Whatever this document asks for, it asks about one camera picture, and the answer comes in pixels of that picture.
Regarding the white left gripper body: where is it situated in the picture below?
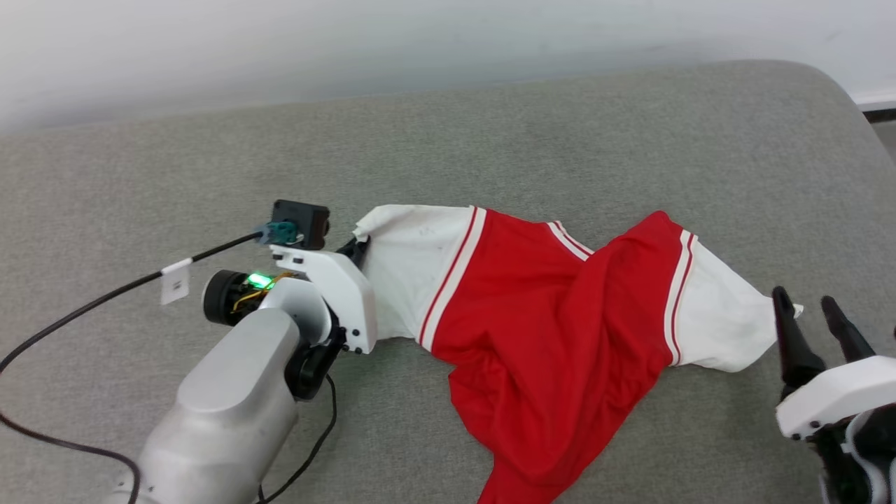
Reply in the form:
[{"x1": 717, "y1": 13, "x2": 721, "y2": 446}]
[{"x1": 269, "y1": 245, "x2": 379, "y2": 355}]

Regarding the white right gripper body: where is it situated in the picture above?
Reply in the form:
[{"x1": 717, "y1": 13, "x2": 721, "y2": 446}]
[{"x1": 776, "y1": 355, "x2": 896, "y2": 441}]

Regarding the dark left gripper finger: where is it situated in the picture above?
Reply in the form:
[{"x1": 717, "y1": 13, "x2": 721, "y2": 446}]
[{"x1": 339, "y1": 236, "x2": 370, "y2": 269}]

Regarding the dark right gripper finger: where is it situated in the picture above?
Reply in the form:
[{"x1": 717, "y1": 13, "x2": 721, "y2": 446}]
[
  {"x1": 771, "y1": 286, "x2": 827, "y2": 404},
  {"x1": 820, "y1": 296, "x2": 876, "y2": 364}
]

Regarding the red and white sports jersey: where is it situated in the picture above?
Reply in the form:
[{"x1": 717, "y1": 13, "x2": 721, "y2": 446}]
[{"x1": 352, "y1": 204, "x2": 804, "y2": 504}]

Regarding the black round left gripper motor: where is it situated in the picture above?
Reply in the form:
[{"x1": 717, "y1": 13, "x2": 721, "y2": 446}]
[{"x1": 202, "y1": 269, "x2": 275, "y2": 327}]

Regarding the grey fabric sofa cushion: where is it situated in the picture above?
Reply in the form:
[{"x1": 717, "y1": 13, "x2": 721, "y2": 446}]
[{"x1": 0, "y1": 59, "x2": 896, "y2": 504}]

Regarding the white right arm cable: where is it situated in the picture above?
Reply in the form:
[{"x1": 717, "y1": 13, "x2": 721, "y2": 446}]
[{"x1": 843, "y1": 413, "x2": 886, "y2": 504}]

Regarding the teal left cable connector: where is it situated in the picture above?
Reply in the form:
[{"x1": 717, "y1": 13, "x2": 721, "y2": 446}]
[{"x1": 255, "y1": 220, "x2": 299, "y2": 246}]

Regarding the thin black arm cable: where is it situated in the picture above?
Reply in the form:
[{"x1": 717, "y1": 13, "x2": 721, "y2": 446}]
[{"x1": 255, "y1": 374, "x2": 339, "y2": 504}]

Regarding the white cable label tag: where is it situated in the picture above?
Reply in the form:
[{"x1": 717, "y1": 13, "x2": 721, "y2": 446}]
[{"x1": 159, "y1": 258, "x2": 193, "y2": 306}]

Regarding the thin black camera cable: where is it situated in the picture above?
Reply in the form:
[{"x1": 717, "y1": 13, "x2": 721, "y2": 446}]
[{"x1": 0, "y1": 233, "x2": 268, "y2": 504}]

